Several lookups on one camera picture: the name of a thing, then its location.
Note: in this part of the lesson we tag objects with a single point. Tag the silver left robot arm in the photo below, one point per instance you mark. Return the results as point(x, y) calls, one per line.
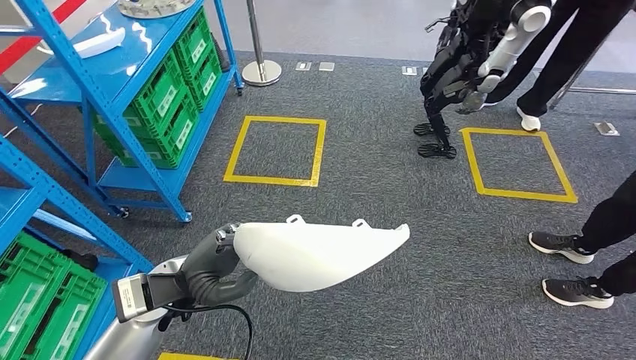
point(129, 343)

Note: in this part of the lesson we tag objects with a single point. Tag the silver wheel hubcap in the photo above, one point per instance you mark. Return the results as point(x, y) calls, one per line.
point(154, 7)

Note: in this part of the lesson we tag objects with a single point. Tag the red barrier belt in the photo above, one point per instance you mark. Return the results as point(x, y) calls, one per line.
point(20, 45)

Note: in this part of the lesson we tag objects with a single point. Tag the black and white humanoid robot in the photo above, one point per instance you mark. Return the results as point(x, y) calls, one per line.
point(457, 69)

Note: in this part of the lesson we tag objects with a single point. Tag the yellow floor tape square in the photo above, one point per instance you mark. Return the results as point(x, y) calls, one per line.
point(526, 194)

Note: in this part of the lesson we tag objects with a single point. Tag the chrome barrier post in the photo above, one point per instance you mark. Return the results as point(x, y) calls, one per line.
point(262, 73)

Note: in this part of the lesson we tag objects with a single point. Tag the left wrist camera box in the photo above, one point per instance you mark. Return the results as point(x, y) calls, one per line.
point(131, 295)

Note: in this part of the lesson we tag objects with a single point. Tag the metal floor socket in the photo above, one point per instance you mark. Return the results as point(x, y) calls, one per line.
point(607, 129)
point(409, 70)
point(326, 66)
point(303, 66)

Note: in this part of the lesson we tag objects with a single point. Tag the white curved plastic part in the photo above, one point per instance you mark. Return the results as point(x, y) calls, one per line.
point(308, 258)

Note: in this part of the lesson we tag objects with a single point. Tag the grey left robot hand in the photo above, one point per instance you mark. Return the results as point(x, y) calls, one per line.
point(213, 268)

